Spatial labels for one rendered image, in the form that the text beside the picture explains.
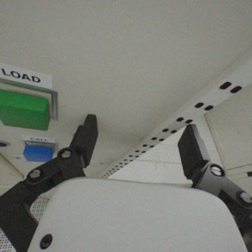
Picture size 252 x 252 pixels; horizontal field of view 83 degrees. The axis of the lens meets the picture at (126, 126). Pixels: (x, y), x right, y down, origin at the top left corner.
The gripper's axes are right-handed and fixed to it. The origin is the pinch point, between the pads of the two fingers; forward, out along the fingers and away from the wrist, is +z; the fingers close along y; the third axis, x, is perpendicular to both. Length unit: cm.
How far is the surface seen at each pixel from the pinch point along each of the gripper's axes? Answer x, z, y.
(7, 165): -13.8, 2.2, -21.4
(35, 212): -106, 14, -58
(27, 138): -3.3, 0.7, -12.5
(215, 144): -43, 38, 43
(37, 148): -4.9, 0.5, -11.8
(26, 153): -4.8, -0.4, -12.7
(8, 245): -108, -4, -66
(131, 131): -1.5, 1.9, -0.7
